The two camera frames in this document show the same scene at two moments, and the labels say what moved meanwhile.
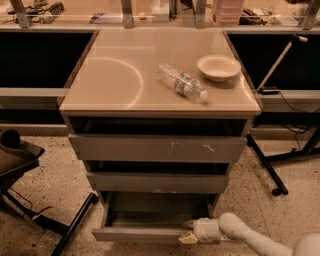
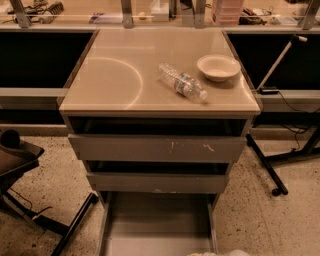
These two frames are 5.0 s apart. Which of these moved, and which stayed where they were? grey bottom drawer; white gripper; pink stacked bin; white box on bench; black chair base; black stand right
Moved: white gripper; grey bottom drawer
Stayed: white box on bench; black chair base; pink stacked bin; black stand right
